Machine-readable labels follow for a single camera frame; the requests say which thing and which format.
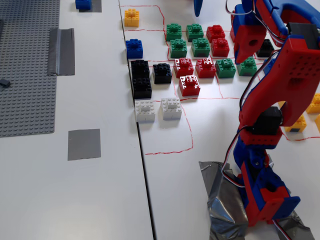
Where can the red and blue gripper body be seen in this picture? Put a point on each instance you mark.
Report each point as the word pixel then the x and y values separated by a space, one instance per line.
pixel 247 41

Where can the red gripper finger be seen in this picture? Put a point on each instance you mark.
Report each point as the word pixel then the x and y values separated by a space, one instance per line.
pixel 241 53

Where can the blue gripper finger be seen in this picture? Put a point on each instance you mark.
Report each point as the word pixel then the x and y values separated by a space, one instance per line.
pixel 197 7

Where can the white lego block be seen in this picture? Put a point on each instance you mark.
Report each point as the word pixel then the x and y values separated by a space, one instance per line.
pixel 171 110
pixel 145 111

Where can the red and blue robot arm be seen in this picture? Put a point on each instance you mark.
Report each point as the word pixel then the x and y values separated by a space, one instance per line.
pixel 297 65

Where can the green lego block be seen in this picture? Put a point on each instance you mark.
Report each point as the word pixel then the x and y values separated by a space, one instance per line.
pixel 200 47
pixel 225 68
pixel 178 48
pixel 248 68
pixel 173 32
pixel 194 32

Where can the red lego block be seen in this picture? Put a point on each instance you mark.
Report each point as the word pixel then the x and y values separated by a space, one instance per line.
pixel 220 47
pixel 205 68
pixel 189 86
pixel 232 35
pixel 215 33
pixel 183 68

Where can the black lego block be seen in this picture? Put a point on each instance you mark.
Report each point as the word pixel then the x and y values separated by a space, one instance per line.
pixel 162 74
pixel 265 48
pixel 142 88
pixel 140 68

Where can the blue lego block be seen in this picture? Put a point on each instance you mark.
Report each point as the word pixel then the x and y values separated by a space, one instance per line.
pixel 134 49
pixel 269 66
pixel 83 4

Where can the yellow lego block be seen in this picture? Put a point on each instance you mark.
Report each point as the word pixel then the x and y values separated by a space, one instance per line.
pixel 297 125
pixel 281 104
pixel 314 103
pixel 131 18

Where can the grey tape square marker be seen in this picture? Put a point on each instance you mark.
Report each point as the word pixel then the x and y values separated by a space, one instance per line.
pixel 84 144
pixel 97 6

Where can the grey lego baseplate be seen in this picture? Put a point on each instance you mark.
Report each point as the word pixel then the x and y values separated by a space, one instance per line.
pixel 25 75

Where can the small dark grey piece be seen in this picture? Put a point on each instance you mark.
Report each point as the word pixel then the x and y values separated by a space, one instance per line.
pixel 5 83

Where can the grey duct tape strip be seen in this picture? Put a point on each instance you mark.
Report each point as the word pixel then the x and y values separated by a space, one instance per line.
pixel 62 52

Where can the silver duct tape patch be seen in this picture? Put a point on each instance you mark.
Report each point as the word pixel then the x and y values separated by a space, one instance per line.
pixel 225 200

